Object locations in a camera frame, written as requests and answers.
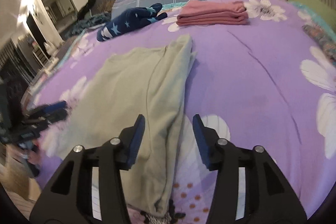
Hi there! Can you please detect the black garment on headboard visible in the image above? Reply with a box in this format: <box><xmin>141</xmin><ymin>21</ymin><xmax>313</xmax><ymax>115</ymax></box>
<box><xmin>77</xmin><ymin>0</ymin><xmax>96</xmax><ymax>21</ymax></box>

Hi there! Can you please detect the purple floral bed sheet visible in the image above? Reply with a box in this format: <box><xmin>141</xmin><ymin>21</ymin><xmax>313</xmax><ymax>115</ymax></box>
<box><xmin>34</xmin><ymin>0</ymin><xmax>335</xmax><ymax>223</ymax></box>

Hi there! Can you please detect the white ladder shelf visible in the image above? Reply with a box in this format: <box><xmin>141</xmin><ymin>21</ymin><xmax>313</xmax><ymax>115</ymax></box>
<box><xmin>33</xmin><ymin>47</ymin><xmax>49</xmax><ymax>68</ymax></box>

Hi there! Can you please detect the green pillow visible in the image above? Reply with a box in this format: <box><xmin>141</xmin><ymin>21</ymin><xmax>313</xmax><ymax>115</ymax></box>
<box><xmin>288</xmin><ymin>0</ymin><xmax>335</xmax><ymax>32</ymax></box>

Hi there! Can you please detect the teal fuzzy blanket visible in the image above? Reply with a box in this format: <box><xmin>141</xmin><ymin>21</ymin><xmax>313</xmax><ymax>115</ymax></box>
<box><xmin>63</xmin><ymin>12</ymin><xmax>110</xmax><ymax>40</ymax></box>

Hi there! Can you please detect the grey long-sleeve shirt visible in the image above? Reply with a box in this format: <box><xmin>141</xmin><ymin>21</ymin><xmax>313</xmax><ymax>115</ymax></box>
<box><xmin>42</xmin><ymin>34</ymin><xmax>197</xmax><ymax>218</ymax></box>

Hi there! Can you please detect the white cat figurine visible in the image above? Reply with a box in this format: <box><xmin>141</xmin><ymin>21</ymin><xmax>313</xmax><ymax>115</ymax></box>
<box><xmin>44</xmin><ymin>41</ymin><xmax>57</xmax><ymax>56</ymax></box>

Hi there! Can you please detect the floral patterned folded cloth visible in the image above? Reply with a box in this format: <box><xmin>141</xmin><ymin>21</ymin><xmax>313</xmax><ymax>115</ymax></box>
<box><xmin>302</xmin><ymin>24</ymin><xmax>336</xmax><ymax>63</ymax></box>

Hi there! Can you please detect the folded pink garment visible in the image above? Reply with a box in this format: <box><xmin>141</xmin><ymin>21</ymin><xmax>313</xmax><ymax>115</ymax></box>
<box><xmin>177</xmin><ymin>0</ymin><xmax>249</xmax><ymax>27</ymax></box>

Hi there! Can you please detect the navy star fleece blanket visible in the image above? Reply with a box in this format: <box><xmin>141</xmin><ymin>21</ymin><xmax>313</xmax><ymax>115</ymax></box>
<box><xmin>96</xmin><ymin>3</ymin><xmax>167</xmax><ymax>42</ymax></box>

